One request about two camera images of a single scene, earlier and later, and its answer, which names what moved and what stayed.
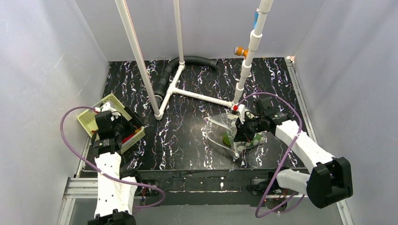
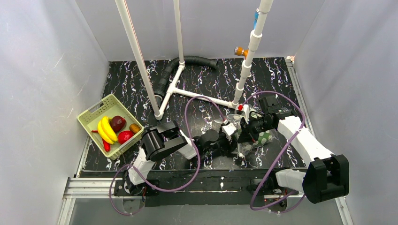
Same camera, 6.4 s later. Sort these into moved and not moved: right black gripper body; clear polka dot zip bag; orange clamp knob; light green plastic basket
Moved: clear polka dot zip bag
Not moved: right black gripper body; orange clamp knob; light green plastic basket
